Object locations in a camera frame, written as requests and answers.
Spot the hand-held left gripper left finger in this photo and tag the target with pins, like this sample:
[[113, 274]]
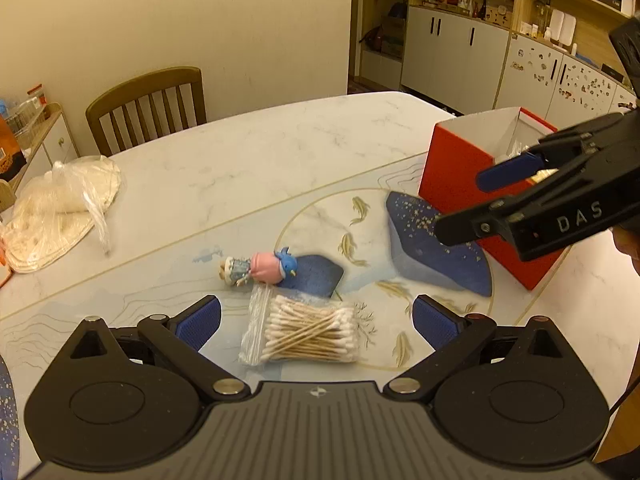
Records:
[[200, 325]]

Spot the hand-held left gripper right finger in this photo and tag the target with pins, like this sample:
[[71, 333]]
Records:
[[435, 325]]

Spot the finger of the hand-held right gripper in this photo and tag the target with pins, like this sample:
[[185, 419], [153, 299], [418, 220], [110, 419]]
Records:
[[510, 170], [470, 225]]

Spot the gold foil snack packet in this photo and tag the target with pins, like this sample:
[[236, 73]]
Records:
[[517, 149]]

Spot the red cardboard box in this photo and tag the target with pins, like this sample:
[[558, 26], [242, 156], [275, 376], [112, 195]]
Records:
[[450, 170]]

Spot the bag of cotton swabs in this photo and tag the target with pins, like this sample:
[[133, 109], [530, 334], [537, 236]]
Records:
[[310, 335]]

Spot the clear plastic container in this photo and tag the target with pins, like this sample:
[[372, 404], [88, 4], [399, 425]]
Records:
[[25, 115]]

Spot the person's right hand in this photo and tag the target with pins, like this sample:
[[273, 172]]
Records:
[[629, 247]]

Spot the pig toy figure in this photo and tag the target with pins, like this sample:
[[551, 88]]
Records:
[[265, 265]]

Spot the white cabinet with stickers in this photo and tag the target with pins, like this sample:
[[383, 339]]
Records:
[[550, 85]]

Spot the white shoe cabinet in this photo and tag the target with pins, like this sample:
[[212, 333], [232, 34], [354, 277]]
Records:
[[455, 60]]

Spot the printed table mat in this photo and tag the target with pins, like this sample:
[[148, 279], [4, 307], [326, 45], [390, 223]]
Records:
[[325, 220]]

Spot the black cat figurine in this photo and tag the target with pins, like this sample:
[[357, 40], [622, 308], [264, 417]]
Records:
[[482, 7]]

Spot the white bench cabinet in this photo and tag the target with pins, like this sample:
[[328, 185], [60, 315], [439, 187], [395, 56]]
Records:
[[380, 67]]

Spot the plastic bag of flatbreads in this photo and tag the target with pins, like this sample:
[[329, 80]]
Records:
[[55, 210]]

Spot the red bag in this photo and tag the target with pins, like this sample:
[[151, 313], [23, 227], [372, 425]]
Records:
[[371, 39]]

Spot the dark blue bag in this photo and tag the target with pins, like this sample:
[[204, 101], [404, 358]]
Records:
[[397, 10]]

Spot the white side cabinet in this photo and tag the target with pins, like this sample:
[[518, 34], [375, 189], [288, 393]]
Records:
[[57, 145]]

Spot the wooden chair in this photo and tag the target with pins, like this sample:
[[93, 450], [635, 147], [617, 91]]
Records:
[[150, 85]]

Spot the orange snack bag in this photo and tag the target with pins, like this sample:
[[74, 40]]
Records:
[[9, 155]]

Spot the red cap jar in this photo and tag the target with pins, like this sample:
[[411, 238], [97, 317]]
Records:
[[36, 96]]

